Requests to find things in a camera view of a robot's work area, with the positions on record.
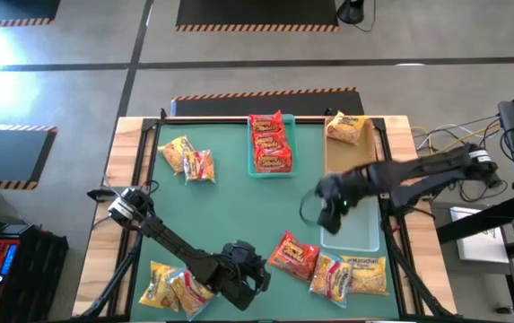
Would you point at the brown cardboard bin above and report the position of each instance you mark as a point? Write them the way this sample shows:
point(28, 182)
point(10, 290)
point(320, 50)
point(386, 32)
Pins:
point(351, 157)

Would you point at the green table mat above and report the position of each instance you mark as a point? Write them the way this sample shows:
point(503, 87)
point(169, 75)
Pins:
point(229, 202)

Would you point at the black desk bar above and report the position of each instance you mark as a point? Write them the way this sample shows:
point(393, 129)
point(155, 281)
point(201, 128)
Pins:
point(481, 219)

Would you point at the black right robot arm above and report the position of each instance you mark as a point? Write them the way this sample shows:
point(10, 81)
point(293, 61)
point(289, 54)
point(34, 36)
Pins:
point(418, 170)

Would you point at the black hazard-striped floor mat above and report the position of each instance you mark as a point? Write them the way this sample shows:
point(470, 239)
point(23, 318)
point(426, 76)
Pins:
point(5, 154)
point(283, 105)
point(256, 11)
point(10, 9)

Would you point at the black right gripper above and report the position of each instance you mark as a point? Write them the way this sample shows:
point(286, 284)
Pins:
point(344, 188)

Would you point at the black metal table frame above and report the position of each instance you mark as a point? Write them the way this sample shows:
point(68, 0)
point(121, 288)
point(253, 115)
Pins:
point(149, 124)

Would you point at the teal plastic bin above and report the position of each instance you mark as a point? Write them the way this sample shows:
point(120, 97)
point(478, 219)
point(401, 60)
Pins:
point(293, 130)

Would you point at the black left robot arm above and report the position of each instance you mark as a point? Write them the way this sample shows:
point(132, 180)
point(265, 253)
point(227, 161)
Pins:
point(171, 244)

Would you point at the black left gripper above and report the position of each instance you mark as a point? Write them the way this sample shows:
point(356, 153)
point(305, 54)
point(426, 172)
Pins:
point(238, 269)

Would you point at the clear plastic bin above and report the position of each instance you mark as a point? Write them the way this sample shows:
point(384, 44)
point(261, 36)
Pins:
point(357, 231)

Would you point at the blue-edged Maruchan noodle pack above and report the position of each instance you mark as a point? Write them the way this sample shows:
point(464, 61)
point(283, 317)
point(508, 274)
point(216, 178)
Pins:
point(329, 279)
point(189, 295)
point(199, 166)

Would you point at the black crate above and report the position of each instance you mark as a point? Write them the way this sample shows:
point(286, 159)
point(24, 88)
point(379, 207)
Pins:
point(37, 269)

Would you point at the small black floor object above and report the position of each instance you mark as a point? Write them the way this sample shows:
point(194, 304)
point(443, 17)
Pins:
point(503, 310)

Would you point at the black stand base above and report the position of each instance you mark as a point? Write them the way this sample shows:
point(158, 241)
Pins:
point(351, 11)

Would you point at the red Saucy Noods pack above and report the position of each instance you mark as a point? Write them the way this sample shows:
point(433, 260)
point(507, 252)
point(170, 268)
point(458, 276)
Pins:
point(269, 141)
point(273, 160)
point(265, 122)
point(293, 256)

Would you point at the white paper box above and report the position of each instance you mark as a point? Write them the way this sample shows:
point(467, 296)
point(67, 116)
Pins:
point(481, 247)

